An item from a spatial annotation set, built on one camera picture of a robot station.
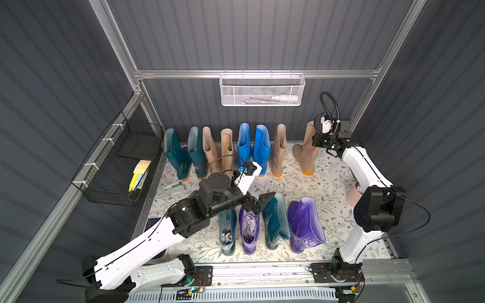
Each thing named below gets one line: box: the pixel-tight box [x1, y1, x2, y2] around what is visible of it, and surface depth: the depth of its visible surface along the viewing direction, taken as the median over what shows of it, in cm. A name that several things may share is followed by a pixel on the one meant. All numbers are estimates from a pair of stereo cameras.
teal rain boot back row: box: [187, 126, 208, 180], surface depth 90 cm
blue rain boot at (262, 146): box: [253, 124, 271, 177], surface depth 91 cm
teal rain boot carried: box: [163, 128, 193, 182], surface depth 88 cm
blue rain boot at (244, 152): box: [237, 122, 252, 168], surface depth 93 cm
